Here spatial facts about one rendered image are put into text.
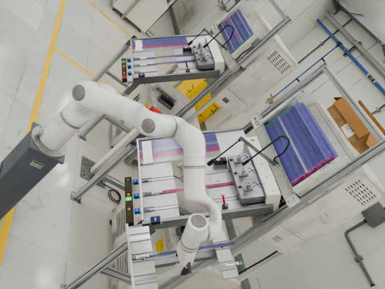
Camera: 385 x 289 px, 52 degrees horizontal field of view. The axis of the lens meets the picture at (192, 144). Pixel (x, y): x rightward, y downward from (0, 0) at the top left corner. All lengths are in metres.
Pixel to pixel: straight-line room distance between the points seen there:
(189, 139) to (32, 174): 0.90
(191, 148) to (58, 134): 0.70
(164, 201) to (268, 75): 1.65
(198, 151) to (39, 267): 1.38
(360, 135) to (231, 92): 1.28
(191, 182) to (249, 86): 1.99
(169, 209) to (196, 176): 0.67
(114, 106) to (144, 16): 4.85
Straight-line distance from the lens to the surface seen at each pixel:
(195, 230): 1.54
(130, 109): 1.68
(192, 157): 1.53
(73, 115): 1.88
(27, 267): 2.52
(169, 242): 2.41
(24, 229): 2.64
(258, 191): 2.18
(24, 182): 2.15
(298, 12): 5.26
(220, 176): 2.33
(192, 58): 3.46
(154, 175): 2.35
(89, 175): 3.26
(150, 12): 6.50
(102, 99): 1.75
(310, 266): 3.75
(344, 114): 2.68
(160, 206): 2.18
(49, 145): 1.99
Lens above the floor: 1.93
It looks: 22 degrees down
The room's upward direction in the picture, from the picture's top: 50 degrees clockwise
